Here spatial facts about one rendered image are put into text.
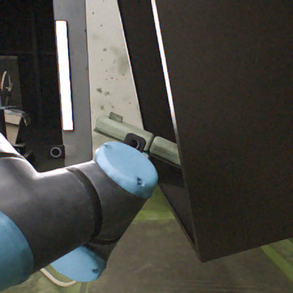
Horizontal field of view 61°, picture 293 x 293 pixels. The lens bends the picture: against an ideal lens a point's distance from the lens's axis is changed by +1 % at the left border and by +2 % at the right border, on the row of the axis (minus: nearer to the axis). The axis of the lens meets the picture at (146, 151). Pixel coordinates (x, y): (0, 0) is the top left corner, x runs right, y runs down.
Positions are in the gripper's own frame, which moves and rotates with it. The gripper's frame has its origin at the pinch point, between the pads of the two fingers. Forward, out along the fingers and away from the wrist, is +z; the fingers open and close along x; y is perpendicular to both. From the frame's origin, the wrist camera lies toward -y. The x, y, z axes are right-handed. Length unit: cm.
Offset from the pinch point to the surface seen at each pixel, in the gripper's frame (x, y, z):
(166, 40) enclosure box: -1.4, -27.8, -9.0
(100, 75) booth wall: -44, 12, 87
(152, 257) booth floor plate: 25, 72, 28
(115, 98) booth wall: -31, 22, 87
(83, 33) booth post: -61, -6, 91
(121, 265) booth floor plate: 12, 74, 19
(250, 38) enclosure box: 12.9, -33.3, -2.9
